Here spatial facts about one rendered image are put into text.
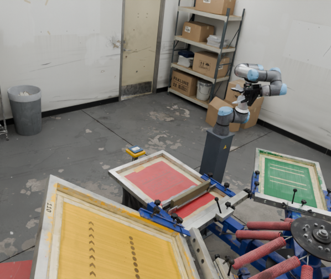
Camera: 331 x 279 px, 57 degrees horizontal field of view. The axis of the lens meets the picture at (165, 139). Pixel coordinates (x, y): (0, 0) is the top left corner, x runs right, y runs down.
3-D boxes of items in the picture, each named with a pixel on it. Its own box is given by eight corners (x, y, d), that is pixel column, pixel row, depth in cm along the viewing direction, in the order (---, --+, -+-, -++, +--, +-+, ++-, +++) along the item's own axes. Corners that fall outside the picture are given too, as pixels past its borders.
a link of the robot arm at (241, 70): (229, 61, 243) (252, 66, 196) (243, 62, 244) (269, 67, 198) (227, 76, 246) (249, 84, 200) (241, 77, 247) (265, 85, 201)
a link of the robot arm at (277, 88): (284, 86, 204) (285, 97, 201) (267, 87, 207) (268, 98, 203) (286, 79, 197) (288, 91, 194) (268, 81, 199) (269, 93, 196)
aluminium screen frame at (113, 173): (108, 174, 239) (108, 170, 238) (162, 153, 277) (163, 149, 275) (179, 235, 192) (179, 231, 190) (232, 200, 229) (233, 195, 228)
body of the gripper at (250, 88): (242, 83, 203) (261, 81, 201) (242, 93, 210) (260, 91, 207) (243, 91, 198) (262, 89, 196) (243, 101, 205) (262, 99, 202)
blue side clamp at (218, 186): (198, 182, 246) (200, 175, 243) (202, 180, 249) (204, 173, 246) (229, 202, 228) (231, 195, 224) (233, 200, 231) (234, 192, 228)
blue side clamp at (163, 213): (146, 210, 210) (147, 202, 207) (151, 207, 213) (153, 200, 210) (177, 237, 192) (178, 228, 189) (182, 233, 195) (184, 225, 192)
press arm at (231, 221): (216, 220, 202) (217, 215, 200) (221, 216, 206) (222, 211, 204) (237, 236, 192) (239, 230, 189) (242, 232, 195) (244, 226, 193)
